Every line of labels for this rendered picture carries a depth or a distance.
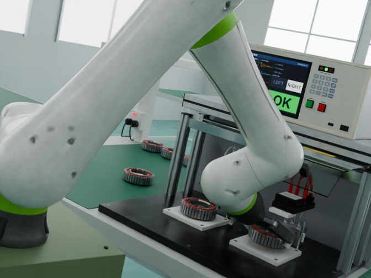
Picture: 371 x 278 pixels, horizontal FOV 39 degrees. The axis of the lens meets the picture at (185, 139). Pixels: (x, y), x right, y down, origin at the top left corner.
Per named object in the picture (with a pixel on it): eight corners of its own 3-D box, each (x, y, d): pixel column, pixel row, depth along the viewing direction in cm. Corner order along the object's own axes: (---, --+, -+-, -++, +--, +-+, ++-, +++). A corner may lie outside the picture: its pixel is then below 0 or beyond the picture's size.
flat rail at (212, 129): (366, 186, 136) (369, 175, 136) (183, 125, 171) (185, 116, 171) (367, 186, 137) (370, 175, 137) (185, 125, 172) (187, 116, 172)
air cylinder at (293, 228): (295, 247, 151) (300, 229, 150) (273, 237, 155) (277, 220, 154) (302, 244, 155) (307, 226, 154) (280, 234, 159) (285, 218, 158)
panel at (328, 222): (366, 262, 152) (396, 164, 146) (190, 188, 189) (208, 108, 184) (368, 261, 152) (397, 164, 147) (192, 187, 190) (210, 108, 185)
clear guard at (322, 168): (327, 197, 117) (334, 172, 116) (238, 165, 130) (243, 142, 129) (371, 185, 143) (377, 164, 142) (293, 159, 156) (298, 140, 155)
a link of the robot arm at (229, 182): (187, 162, 115) (201, 203, 109) (237, 137, 113) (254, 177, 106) (210, 187, 126) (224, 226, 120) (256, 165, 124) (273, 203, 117)
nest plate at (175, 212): (202, 231, 147) (202, 227, 147) (162, 212, 155) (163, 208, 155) (229, 223, 159) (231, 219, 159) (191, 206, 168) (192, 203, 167)
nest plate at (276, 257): (276, 266, 133) (277, 262, 133) (228, 244, 142) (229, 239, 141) (301, 255, 145) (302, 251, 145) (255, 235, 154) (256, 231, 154)
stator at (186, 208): (205, 224, 150) (207, 212, 149) (172, 211, 155) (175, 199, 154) (221, 217, 159) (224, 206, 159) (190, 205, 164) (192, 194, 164)
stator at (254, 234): (275, 254, 135) (279, 240, 135) (240, 236, 142) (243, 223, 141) (293, 246, 144) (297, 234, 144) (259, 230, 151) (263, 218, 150)
